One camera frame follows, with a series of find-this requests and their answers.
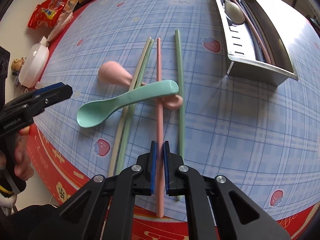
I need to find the beige spoon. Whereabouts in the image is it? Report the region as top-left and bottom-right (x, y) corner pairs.
(223, 0), (245, 25)

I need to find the red snack bag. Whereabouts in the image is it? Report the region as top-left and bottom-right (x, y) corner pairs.
(27, 0), (69, 30)

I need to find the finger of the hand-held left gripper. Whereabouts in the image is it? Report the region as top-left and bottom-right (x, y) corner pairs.
(5, 84), (73, 121)
(31, 82), (64, 98)

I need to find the person's dark clothing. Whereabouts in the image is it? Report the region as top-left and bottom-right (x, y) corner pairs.
(0, 203), (65, 240)

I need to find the white lidded bowl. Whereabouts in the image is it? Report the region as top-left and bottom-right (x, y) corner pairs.
(19, 42), (50, 88)

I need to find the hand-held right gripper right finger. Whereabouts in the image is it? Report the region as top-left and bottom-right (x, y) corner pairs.
(163, 141), (292, 240)

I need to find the beige chopstick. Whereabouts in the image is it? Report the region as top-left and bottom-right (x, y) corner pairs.
(108, 37), (152, 178)

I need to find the white plastic packet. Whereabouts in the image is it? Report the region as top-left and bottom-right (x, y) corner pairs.
(46, 12), (73, 44)

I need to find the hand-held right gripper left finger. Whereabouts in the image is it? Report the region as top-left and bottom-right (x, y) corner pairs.
(27, 141), (157, 240)

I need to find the blue-grey chopstick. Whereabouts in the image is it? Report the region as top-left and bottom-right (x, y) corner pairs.
(240, 2), (265, 62)
(242, 2), (268, 63)

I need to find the pink spoon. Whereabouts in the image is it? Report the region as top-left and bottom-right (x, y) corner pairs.
(98, 61), (183, 110)

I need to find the teal spoon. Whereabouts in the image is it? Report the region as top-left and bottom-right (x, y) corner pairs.
(76, 79), (180, 128)

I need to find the blue plaid table mat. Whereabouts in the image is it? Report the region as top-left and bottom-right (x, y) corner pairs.
(32, 0), (320, 223)

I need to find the clear printed snack bag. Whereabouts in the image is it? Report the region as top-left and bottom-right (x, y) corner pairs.
(64, 0), (84, 14)

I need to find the steel utensil box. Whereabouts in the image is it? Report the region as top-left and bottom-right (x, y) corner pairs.
(207, 0), (299, 87)

